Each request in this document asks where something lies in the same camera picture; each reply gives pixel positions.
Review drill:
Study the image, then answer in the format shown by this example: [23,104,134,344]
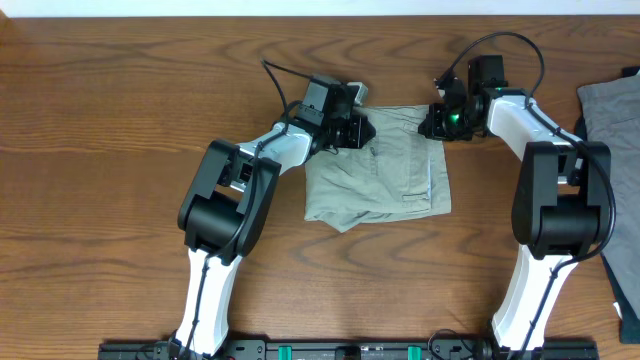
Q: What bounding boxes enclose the khaki green shorts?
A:
[304,105,452,233]

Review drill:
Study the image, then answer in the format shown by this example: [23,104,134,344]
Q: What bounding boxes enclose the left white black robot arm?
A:
[168,75,376,359]

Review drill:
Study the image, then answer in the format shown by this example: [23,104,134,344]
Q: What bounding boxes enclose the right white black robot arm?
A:
[419,55,615,359]

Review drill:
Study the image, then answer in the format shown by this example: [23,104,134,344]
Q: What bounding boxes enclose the grey folded garment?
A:
[576,72,640,321]

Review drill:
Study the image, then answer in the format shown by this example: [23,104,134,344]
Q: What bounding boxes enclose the dark folded cloth pile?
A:
[573,67,640,345]

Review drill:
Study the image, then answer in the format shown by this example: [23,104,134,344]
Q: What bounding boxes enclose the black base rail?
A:
[97,335,600,360]

